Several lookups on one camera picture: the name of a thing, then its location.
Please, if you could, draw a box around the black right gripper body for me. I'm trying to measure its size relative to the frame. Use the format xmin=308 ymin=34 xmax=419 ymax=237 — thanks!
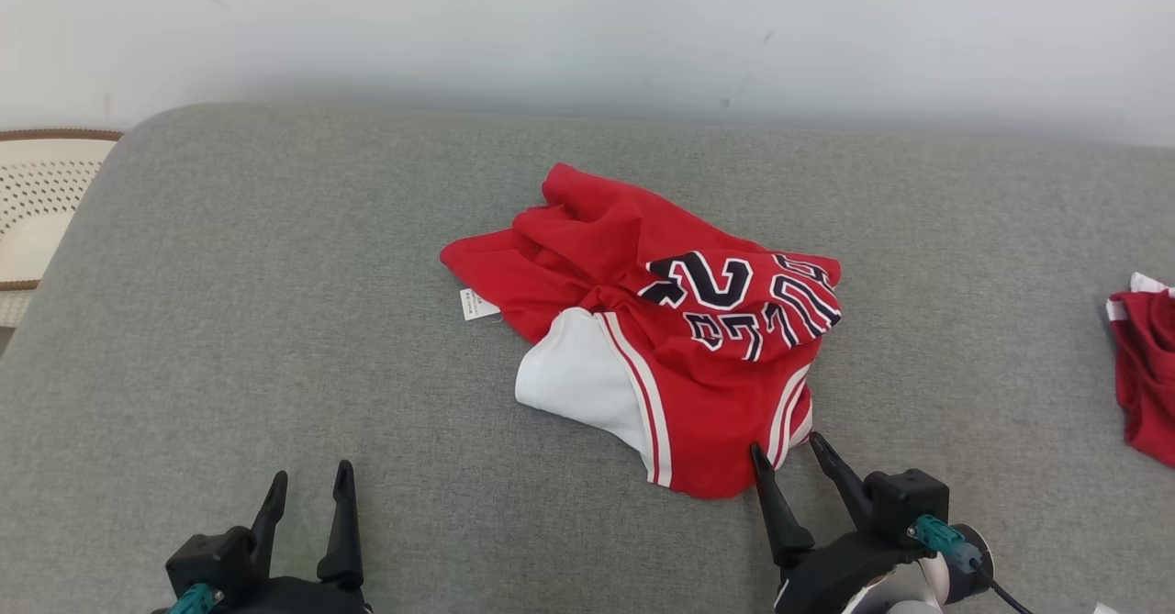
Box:
xmin=774 ymin=531 xmax=921 ymax=614

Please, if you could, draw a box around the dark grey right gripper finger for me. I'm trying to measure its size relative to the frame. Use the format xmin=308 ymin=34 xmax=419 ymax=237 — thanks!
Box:
xmin=809 ymin=432 xmax=874 ymax=530
xmin=750 ymin=442 xmax=816 ymax=567

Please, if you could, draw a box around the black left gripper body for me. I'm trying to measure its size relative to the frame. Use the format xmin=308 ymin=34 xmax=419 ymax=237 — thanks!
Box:
xmin=211 ymin=577 xmax=373 ymax=614

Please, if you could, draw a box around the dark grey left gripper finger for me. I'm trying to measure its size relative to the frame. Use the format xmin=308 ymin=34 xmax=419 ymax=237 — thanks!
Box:
xmin=317 ymin=460 xmax=365 ymax=589
xmin=250 ymin=470 xmax=288 ymax=580

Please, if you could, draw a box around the red and white basketball jersey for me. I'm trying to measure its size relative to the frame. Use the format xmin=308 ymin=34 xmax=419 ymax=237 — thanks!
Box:
xmin=440 ymin=162 xmax=843 ymax=501

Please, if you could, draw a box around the crumpled dark red garment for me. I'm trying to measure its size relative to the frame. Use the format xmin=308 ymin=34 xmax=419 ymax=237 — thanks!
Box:
xmin=1105 ymin=272 xmax=1175 ymax=468

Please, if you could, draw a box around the grey fabric sofa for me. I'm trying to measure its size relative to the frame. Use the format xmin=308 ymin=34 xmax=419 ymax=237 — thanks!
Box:
xmin=0 ymin=103 xmax=1175 ymax=614

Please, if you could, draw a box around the cream perforated laundry basket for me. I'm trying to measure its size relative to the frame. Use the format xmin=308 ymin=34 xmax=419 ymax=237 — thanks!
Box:
xmin=0 ymin=128 xmax=125 ymax=329

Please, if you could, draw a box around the right camera cable teal plug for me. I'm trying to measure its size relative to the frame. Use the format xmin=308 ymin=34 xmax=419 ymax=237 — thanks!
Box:
xmin=909 ymin=515 xmax=1034 ymax=614

